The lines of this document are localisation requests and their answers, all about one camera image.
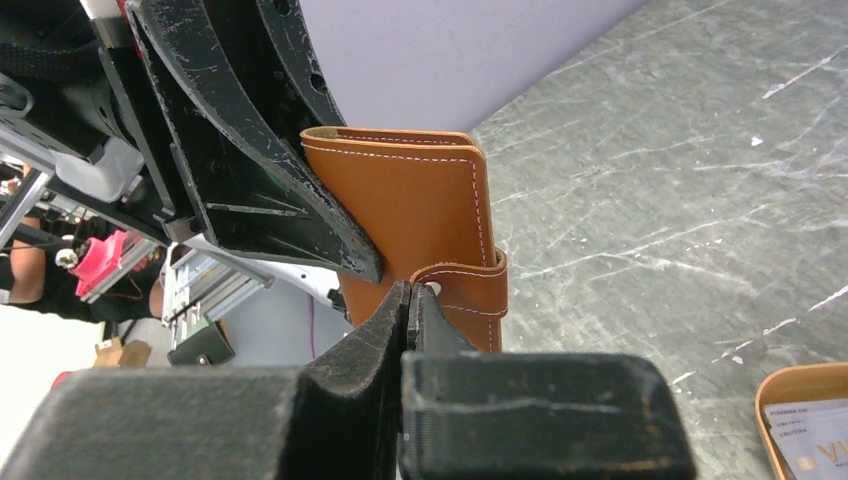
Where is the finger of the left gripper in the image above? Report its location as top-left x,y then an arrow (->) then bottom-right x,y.
255,1 -> 345,143

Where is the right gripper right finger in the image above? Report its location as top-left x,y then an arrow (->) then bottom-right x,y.
398,284 -> 696,479

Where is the orange oval tray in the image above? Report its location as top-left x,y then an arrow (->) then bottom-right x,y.
754,362 -> 847,479

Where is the red tool background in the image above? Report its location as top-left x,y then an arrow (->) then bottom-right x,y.
71,230 -> 159,303

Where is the brown leather card holder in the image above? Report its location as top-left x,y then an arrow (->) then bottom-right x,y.
300,127 -> 508,353

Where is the black card holder background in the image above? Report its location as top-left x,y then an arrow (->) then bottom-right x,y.
166,321 -> 236,366

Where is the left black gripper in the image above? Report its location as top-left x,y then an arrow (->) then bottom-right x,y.
1,1 -> 382,282

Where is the person forearm background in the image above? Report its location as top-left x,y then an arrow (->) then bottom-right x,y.
8,240 -> 47,304

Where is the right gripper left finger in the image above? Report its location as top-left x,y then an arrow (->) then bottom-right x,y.
1,282 -> 412,479

